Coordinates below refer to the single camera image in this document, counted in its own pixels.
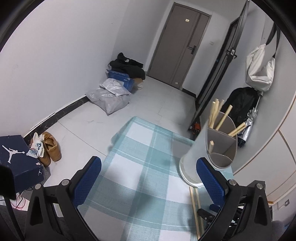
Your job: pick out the white plastic parcel bag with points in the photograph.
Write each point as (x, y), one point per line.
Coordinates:
(114, 87)

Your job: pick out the grey plastic parcel bag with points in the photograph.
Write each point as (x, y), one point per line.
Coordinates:
(107, 101)

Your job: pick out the wooden chopstick in holder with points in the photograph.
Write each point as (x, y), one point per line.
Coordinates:
(217, 103)
(212, 112)
(221, 103)
(224, 117)

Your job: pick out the white printed plastic bag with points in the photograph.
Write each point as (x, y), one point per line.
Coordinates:
(36, 149)

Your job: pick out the grey entrance door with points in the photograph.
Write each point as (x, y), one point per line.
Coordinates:
(177, 46)

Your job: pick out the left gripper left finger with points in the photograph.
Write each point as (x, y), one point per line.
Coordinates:
(42, 222)

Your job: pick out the brown suede shoes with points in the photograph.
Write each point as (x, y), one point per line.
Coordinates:
(51, 150)

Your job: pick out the blue cardboard box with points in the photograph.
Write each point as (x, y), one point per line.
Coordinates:
(123, 78)

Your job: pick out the white grey utensil holder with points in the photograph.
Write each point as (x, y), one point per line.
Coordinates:
(221, 158)

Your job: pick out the wooden chopstick front compartment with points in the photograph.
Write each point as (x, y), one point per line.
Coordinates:
(211, 146)

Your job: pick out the black floor stand frame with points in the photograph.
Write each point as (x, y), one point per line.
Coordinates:
(225, 57)

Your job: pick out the white shoulder bag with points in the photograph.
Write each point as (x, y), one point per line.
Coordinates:
(259, 75)

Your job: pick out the navy jordan shoe box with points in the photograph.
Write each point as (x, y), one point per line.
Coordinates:
(27, 171)

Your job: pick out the silver folded umbrella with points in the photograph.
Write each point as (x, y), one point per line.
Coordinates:
(252, 114)

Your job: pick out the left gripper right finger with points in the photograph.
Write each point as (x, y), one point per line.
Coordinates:
(256, 217)

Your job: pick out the teal plaid tablecloth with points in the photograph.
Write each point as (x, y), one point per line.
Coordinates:
(139, 193)

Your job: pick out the black hanging jacket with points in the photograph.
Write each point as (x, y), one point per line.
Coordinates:
(242, 101)

